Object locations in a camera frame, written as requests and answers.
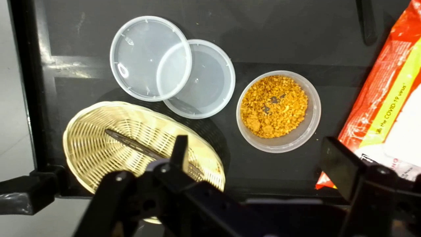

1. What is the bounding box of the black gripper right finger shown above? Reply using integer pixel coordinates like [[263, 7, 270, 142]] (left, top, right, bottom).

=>
[[317, 136, 421, 237]]

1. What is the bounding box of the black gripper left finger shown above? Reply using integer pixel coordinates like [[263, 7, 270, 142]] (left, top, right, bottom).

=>
[[73, 133, 249, 237]]

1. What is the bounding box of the clear plastic lid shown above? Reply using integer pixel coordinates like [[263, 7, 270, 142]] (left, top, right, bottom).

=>
[[108, 15, 194, 104], [162, 38, 237, 121]]

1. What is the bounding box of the plastic tub of orange crumbs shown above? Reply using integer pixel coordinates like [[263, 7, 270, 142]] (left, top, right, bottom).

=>
[[235, 69, 323, 155]]

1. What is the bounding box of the oval wicker basket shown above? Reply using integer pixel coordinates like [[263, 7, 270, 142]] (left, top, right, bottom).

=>
[[62, 100, 228, 227]]

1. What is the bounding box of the red wipes package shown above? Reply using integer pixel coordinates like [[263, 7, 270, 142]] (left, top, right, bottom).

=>
[[315, 0, 421, 191]]

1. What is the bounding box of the brown spoon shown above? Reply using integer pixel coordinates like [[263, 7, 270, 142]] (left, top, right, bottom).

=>
[[104, 126, 166, 161]]

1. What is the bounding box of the black cart handle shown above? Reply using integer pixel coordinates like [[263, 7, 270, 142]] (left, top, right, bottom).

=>
[[0, 0, 69, 216]]

